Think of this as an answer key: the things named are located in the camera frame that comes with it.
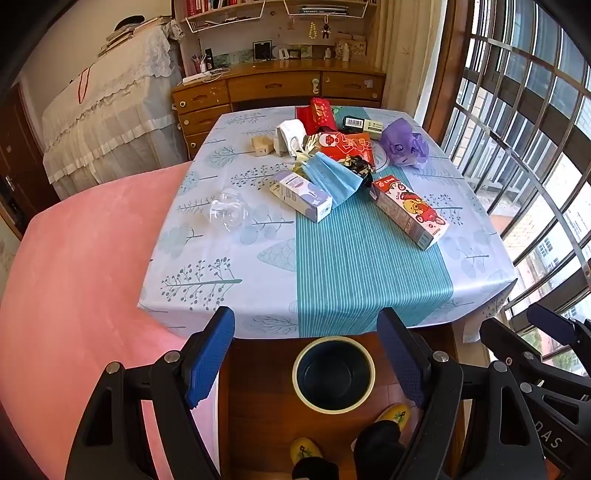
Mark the red paper packet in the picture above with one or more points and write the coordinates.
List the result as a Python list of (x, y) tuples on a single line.
[(318, 115)]

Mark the dark wooden door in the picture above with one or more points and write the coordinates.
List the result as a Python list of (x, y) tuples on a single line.
[(18, 152)]

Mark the black bottle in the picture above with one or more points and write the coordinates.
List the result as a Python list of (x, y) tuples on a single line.
[(208, 60)]

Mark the wooden desk with drawers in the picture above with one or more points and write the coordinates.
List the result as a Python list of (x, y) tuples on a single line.
[(277, 85)]

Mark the window with metal grille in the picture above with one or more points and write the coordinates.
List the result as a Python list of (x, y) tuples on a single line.
[(489, 60)]

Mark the cabinet under white lace cover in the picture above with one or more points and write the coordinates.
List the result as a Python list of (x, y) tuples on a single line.
[(106, 115)]

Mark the hanging doll ornament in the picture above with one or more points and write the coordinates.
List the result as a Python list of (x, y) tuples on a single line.
[(327, 28)]

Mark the black picture frame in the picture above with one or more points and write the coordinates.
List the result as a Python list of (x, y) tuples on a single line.
[(262, 51)]

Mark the person's right yellow slipper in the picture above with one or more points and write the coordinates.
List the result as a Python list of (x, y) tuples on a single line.
[(392, 413)]

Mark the dark blue bin cream rim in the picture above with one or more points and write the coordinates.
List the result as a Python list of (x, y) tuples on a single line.
[(332, 374)]

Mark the white bottle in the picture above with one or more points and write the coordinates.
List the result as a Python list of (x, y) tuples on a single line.
[(346, 51)]

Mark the person's left yellow slipper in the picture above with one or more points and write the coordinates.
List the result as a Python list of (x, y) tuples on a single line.
[(304, 448)]

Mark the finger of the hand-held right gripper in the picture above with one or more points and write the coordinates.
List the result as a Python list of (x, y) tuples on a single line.
[(549, 318), (508, 341)]

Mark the purple plastic bag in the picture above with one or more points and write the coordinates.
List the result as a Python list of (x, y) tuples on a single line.
[(401, 143)]

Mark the white face mask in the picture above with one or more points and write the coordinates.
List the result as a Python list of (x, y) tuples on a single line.
[(288, 134)]

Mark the person's right leg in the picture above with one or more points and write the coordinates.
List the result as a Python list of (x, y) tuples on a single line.
[(376, 447)]

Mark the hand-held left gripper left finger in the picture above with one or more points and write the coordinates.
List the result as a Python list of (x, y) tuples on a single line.
[(210, 360)]

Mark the person's left leg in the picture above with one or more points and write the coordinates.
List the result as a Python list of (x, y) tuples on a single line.
[(314, 470)]

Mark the clear plastic shell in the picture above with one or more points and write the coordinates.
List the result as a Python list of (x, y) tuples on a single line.
[(228, 212)]

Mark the blue face mask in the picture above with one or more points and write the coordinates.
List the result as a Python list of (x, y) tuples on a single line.
[(332, 177)]

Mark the white power strip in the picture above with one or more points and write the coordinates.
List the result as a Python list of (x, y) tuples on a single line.
[(203, 77)]

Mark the small beige box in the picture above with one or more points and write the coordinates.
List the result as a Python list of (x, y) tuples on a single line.
[(261, 145)]

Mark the pink bed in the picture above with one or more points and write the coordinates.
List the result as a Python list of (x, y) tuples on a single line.
[(92, 277)]

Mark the purple and white box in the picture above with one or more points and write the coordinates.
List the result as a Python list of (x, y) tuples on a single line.
[(300, 194)]

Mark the person's yellow slipper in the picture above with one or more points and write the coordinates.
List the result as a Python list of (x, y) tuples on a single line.
[(304, 448), (392, 413)]

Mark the printed blue striped tablecloth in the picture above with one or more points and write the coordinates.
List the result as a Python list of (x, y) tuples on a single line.
[(360, 258)]

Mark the wall shelf with books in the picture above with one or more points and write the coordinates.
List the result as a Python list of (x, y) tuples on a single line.
[(207, 5)]

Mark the red snack bag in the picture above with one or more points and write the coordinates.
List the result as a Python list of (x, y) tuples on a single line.
[(346, 145)]

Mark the pale green box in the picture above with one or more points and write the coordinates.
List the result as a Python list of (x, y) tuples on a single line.
[(374, 127)]

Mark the gold and black wrapper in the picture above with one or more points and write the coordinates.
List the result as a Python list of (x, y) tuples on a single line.
[(358, 166)]

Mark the long red cartoon carton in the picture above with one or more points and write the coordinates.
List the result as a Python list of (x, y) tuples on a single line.
[(406, 207)]

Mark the person's leg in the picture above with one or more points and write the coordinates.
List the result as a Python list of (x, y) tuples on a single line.
[(376, 447), (314, 470)]

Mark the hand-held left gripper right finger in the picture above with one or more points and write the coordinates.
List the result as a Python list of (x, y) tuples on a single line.
[(401, 355)]

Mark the stack of books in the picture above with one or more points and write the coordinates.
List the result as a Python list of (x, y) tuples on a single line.
[(129, 32)]

